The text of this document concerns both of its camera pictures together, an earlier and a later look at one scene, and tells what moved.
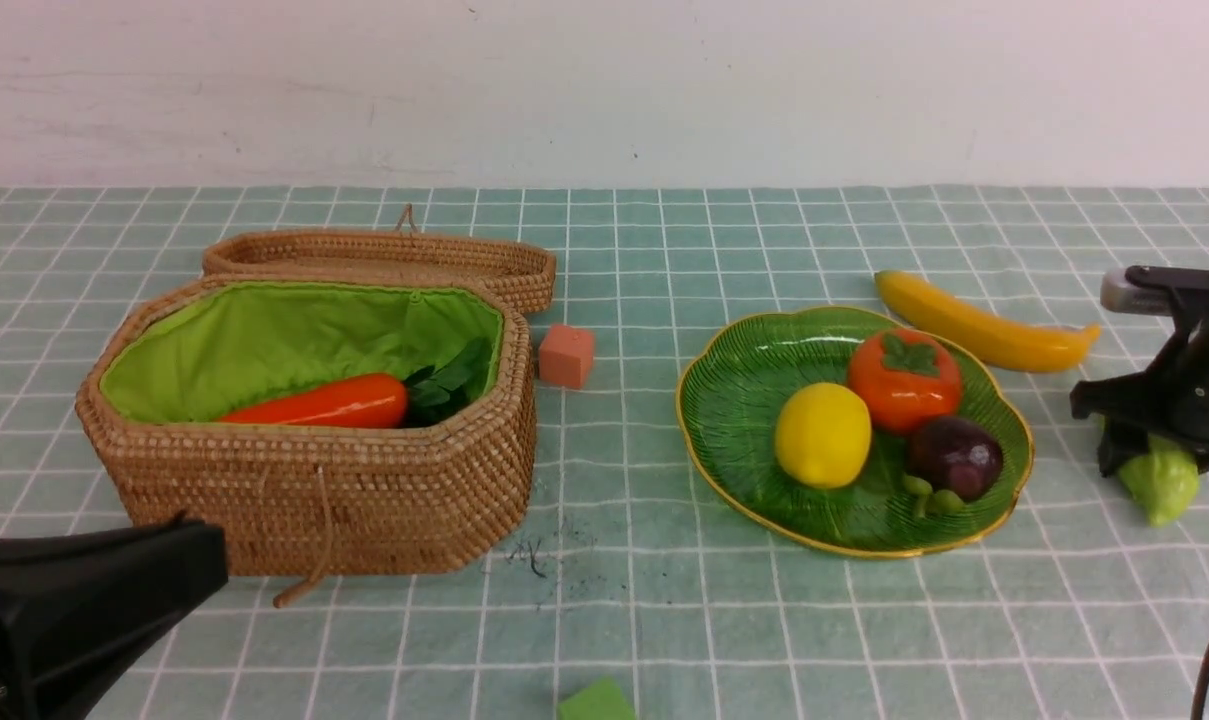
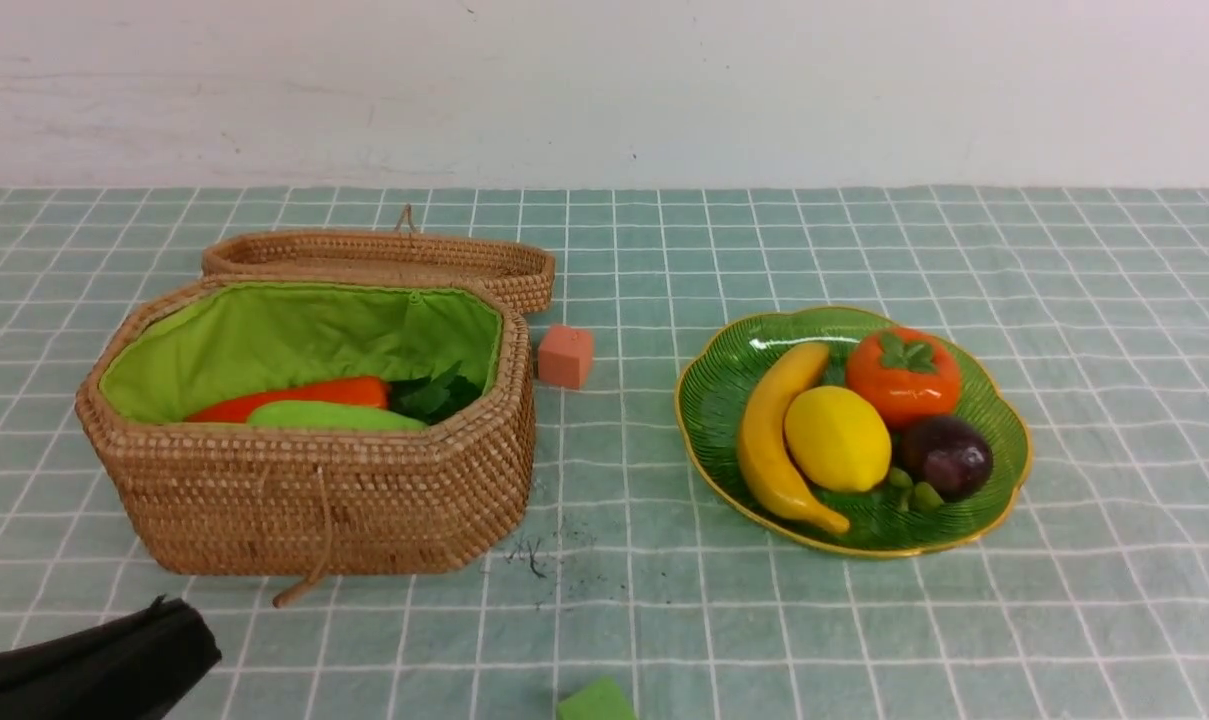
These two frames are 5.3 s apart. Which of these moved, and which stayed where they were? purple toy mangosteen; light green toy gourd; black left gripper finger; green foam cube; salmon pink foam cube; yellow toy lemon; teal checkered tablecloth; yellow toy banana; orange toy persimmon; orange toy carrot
Moved: purple toy mangosteen; black left gripper finger; yellow toy banana; orange toy carrot; light green toy gourd; yellow toy lemon
Stayed: green foam cube; orange toy persimmon; teal checkered tablecloth; salmon pink foam cube
